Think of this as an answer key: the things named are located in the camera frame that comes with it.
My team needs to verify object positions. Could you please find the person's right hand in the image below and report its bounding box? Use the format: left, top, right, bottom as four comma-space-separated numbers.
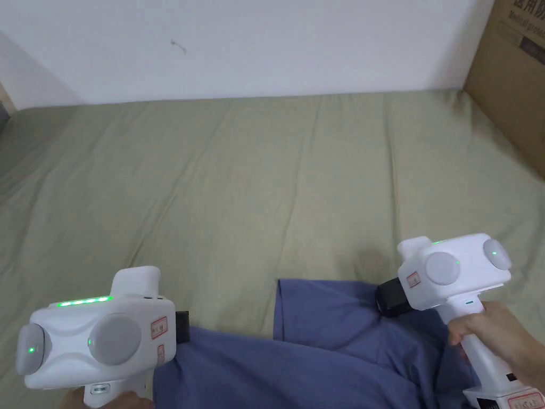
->
448, 300, 545, 394

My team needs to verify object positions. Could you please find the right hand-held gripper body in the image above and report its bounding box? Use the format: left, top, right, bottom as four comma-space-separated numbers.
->
374, 233, 545, 409

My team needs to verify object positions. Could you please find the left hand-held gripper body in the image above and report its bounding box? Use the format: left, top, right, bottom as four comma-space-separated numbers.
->
15, 266, 190, 409

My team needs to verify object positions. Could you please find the dark blue shirt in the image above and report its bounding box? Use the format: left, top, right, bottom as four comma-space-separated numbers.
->
152, 278, 482, 409

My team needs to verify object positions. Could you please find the brown cardboard carton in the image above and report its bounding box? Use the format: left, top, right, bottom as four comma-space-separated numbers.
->
463, 0, 545, 179

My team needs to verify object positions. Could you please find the bed with pale green sheet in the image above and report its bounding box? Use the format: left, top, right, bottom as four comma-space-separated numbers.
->
0, 88, 545, 409

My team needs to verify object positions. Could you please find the person's left hand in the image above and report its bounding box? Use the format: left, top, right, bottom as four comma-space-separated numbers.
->
59, 387, 155, 409

